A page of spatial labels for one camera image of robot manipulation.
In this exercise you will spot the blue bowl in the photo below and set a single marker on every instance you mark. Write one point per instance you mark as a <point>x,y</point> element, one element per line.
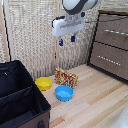
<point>64,93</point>

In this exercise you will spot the yellow bowl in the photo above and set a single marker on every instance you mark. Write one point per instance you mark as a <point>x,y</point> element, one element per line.
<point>43,83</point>

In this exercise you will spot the black fabric storage box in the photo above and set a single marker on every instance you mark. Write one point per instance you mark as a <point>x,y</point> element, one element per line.
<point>20,100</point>

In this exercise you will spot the dark brown drawer cabinet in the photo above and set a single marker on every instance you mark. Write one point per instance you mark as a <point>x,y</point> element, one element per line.
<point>113,12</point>

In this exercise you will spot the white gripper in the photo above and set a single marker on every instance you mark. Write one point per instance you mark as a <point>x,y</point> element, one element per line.
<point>66,27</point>

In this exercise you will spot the woven beige folding screen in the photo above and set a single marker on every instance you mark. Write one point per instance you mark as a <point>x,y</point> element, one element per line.
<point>30,33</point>

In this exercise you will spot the red yellow patterned box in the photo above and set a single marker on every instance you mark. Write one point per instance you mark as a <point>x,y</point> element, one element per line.
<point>66,78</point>

